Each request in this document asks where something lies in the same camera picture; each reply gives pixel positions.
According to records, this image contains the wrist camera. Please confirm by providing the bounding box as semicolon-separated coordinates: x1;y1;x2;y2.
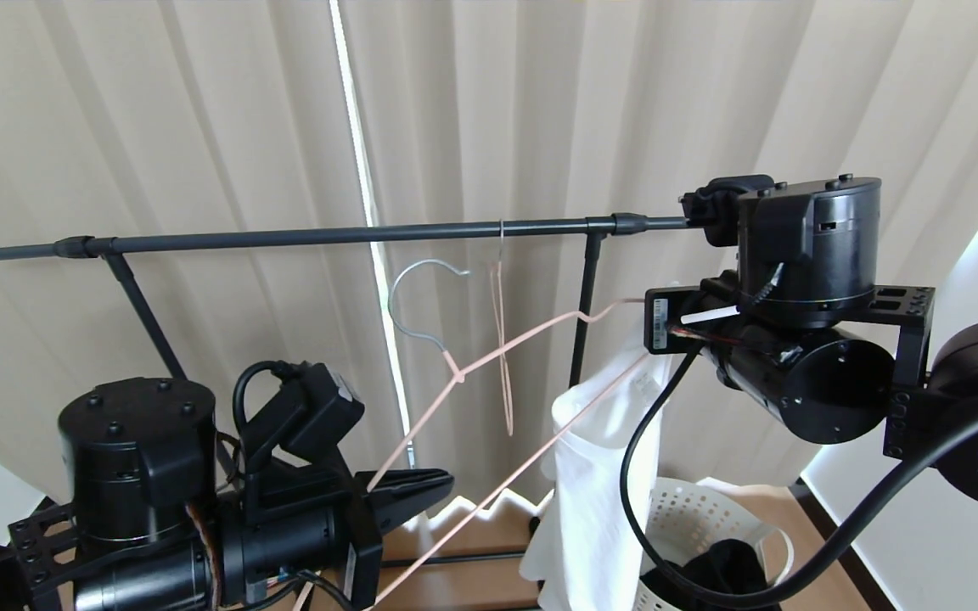
239;363;367;502
680;174;774;247

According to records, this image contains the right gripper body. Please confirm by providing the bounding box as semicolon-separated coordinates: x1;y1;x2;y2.
644;273;745;356

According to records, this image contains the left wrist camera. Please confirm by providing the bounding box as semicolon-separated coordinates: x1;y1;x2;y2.
239;363;367;502

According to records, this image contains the black clothes rack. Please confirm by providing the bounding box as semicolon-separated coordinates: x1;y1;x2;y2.
0;212;694;611

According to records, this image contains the white laundry basket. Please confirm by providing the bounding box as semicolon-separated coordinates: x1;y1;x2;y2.
629;477;795;611

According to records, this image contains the pink clothes hanger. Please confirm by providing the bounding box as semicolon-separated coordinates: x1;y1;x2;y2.
489;221;517;437
292;259;655;611

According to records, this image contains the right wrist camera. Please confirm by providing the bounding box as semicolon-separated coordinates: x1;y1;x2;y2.
680;174;774;247

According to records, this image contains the beige curtain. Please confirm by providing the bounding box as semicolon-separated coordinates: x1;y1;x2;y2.
0;0;978;519

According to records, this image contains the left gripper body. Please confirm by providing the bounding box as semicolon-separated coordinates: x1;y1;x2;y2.
219;475;384;610

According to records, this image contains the black garment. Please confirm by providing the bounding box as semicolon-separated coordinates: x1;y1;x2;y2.
642;539;783;611

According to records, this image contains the white printed t-shirt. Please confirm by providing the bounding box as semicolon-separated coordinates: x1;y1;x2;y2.
519;335;678;611

